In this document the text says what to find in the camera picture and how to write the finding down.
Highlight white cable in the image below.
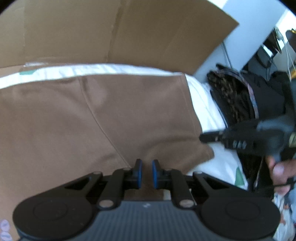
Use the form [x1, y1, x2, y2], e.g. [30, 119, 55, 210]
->
[276, 27, 296, 78]

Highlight black bag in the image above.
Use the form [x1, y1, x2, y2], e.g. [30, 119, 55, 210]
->
[215, 64, 296, 193]

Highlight dark leopard print bag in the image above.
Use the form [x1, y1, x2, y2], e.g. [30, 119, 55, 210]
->
[206, 70, 258, 127]

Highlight brown printed t-shirt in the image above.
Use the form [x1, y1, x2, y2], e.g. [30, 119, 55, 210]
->
[0, 73, 215, 223]

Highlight cream bear print blanket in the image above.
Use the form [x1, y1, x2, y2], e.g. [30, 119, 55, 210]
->
[0, 64, 296, 241]

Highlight person's right hand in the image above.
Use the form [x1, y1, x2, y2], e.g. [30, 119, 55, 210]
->
[266, 156, 296, 195]

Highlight flattened cardboard sheet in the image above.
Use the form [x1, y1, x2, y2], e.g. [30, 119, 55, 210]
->
[0, 0, 240, 75]

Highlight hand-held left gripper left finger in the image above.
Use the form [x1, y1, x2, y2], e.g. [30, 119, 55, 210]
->
[63, 159, 142, 209]

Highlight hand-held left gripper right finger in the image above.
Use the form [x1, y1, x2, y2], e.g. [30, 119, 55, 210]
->
[151, 159, 228, 208]

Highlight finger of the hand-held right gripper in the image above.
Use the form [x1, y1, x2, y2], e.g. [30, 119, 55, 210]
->
[199, 120, 260, 154]

